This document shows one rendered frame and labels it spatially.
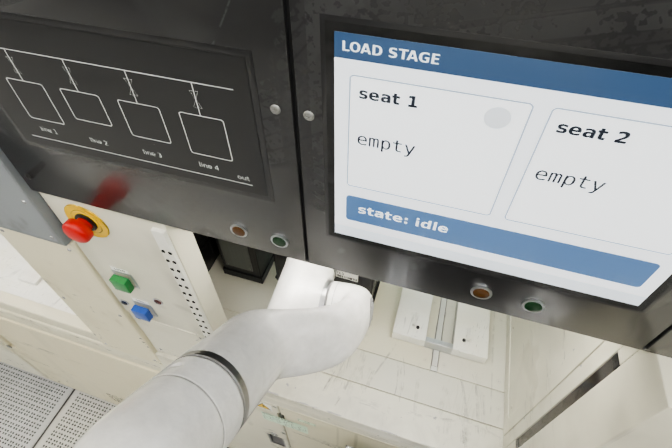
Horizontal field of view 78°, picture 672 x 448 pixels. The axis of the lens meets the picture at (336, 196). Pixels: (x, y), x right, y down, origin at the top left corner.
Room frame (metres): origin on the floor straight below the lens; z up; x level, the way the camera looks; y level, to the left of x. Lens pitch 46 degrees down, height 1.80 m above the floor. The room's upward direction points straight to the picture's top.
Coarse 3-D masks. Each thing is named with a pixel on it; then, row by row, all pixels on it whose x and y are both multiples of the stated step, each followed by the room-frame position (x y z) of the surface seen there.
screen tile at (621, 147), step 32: (544, 128) 0.22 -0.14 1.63; (576, 128) 0.22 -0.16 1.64; (608, 128) 0.21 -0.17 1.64; (640, 128) 0.21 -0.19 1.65; (544, 160) 0.22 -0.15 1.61; (576, 160) 0.22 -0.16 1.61; (608, 160) 0.21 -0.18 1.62; (640, 160) 0.21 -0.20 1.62; (544, 192) 0.22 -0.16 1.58; (544, 224) 0.21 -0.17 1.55; (576, 224) 0.21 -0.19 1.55; (608, 224) 0.20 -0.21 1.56; (640, 224) 0.20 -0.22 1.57
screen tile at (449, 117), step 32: (352, 96) 0.26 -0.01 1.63; (384, 96) 0.26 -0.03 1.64; (416, 96) 0.25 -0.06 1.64; (448, 96) 0.24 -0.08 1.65; (480, 96) 0.24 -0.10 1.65; (352, 128) 0.26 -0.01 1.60; (384, 128) 0.26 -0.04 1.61; (416, 128) 0.25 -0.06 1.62; (448, 128) 0.24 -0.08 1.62; (512, 128) 0.23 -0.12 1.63; (352, 160) 0.26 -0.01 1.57; (384, 160) 0.25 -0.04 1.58; (480, 160) 0.23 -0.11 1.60; (384, 192) 0.25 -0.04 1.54; (416, 192) 0.25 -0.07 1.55; (448, 192) 0.24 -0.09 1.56; (480, 192) 0.23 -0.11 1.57
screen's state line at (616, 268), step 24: (360, 216) 0.26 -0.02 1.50; (384, 216) 0.25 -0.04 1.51; (408, 216) 0.25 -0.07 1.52; (432, 216) 0.24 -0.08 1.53; (456, 240) 0.23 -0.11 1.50; (480, 240) 0.23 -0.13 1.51; (504, 240) 0.22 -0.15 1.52; (528, 240) 0.22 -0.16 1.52; (552, 240) 0.21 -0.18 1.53; (552, 264) 0.21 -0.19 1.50; (576, 264) 0.20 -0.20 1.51; (600, 264) 0.20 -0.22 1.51; (624, 264) 0.19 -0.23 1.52; (648, 264) 0.19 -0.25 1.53
